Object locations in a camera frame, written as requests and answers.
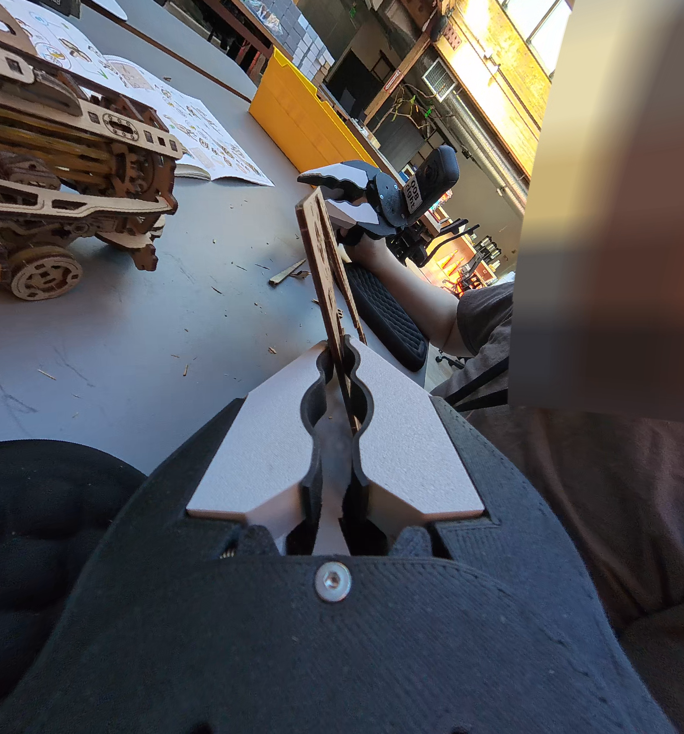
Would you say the person's right forearm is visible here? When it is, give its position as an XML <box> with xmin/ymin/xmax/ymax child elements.
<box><xmin>371</xmin><ymin>252</ymin><xmax>475</xmax><ymax>356</ymax></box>

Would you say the person's right hand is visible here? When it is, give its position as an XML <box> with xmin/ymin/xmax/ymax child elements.
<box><xmin>350</xmin><ymin>232</ymin><xmax>400</xmax><ymax>274</ymax></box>

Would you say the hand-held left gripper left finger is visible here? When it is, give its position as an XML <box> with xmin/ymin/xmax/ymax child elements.
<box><xmin>186</xmin><ymin>339</ymin><xmax>343</xmax><ymax>554</ymax></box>

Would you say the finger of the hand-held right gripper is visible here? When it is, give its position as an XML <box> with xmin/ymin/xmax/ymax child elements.
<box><xmin>297</xmin><ymin>161</ymin><xmax>381</xmax><ymax>203</ymax></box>
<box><xmin>325</xmin><ymin>198</ymin><xmax>386</xmax><ymax>231</ymax></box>

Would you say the black chair frame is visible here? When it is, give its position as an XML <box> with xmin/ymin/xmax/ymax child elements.
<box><xmin>445</xmin><ymin>358</ymin><xmax>509</xmax><ymax>411</ymax></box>

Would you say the white wall air vent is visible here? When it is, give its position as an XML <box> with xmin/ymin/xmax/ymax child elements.
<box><xmin>421</xmin><ymin>57</ymin><xmax>459</xmax><ymax>102</ymax></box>

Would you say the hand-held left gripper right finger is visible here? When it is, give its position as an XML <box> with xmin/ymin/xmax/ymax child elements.
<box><xmin>345</xmin><ymin>335</ymin><xmax>486</xmax><ymax>546</ymax></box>

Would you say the laser-cut plywood parts sheet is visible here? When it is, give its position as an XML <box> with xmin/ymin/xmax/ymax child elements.
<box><xmin>295</xmin><ymin>186</ymin><xmax>368</xmax><ymax>437</ymax></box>

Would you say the yellow plastic bin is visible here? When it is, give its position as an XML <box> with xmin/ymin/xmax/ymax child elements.
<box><xmin>249</xmin><ymin>47</ymin><xmax>380</xmax><ymax>173</ymax></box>

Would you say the wooden submarine model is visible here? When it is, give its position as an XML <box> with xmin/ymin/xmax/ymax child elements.
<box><xmin>0</xmin><ymin>0</ymin><xmax>183</xmax><ymax>302</ymax></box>

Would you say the stack of white boxes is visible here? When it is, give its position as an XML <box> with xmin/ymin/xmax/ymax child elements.
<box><xmin>292</xmin><ymin>11</ymin><xmax>336</xmax><ymax>82</ymax></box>

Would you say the illustrated instruction booklet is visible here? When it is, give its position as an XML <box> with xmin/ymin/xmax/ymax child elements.
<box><xmin>0</xmin><ymin>0</ymin><xmax>275</xmax><ymax>187</ymax></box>

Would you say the thin wooden stick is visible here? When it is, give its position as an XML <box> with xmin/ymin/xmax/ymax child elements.
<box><xmin>269</xmin><ymin>258</ymin><xmax>308</xmax><ymax>286</ymax></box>

